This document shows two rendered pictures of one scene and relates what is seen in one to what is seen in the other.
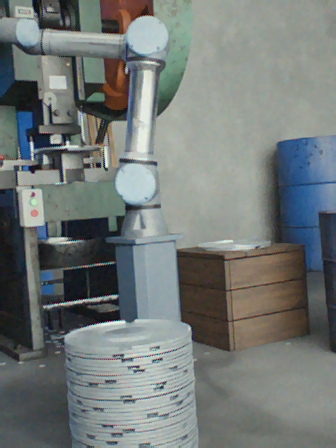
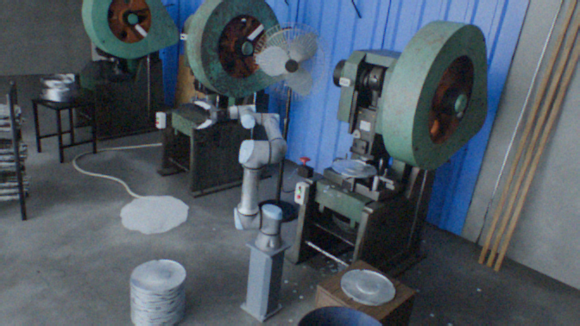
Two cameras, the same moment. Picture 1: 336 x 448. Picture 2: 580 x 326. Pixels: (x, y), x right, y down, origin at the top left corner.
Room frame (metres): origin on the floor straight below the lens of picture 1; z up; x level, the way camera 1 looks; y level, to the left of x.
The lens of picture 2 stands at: (1.47, -2.06, 1.82)
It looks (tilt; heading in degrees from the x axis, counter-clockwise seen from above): 21 degrees down; 72
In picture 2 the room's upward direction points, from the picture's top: 7 degrees clockwise
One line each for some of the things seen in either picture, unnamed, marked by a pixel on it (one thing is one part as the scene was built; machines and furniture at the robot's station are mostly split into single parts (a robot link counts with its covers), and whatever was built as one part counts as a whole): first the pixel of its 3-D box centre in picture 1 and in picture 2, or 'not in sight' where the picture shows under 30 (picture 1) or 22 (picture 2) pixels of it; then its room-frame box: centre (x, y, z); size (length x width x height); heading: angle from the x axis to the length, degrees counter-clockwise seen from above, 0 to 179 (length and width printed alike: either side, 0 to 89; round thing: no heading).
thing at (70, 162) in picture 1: (72, 165); (348, 178); (2.66, 0.36, 0.72); 0.25 x 0.14 x 0.14; 31
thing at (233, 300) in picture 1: (236, 290); (362, 314); (2.58, -0.26, 0.18); 0.40 x 0.38 x 0.35; 30
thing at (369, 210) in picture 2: (104, 225); (400, 219); (3.07, 0.29, 0.45); 0.92 x 0.12 x 0.90; 31
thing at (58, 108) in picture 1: (54, 90); (368, 128); (2.78, 0.43, 1.04); 0.17 x 0.15 x 0.30; 31
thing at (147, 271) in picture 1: (149, 305); (265, 276); (2.10, 0.07, 0.23); 0.19 x 0.19 x 0.45; 35
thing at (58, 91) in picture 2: not in sight; (63, 115); (0.62, 2.67, 0.40); 0.45 x 0.40 x 0.79; 133
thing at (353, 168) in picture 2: (66, 150); (354, 168); (2.70, 0.39, 0.78); 0.29 x 0.29 x 0.01
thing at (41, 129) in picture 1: (53, 134); (368, 153); (2.82, 0.45, 0.86); 0.20 x 0.16 x 0.05; 121
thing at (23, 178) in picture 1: (57, 178); (362, 179); (2.81, 0.45, 0.68); 0.45 x 0.30 x 0.06; 121
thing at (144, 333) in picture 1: (127, 333); (158, 275); (1.49, 0.11, 0.26); 0.29 x 0.29 x 0.01
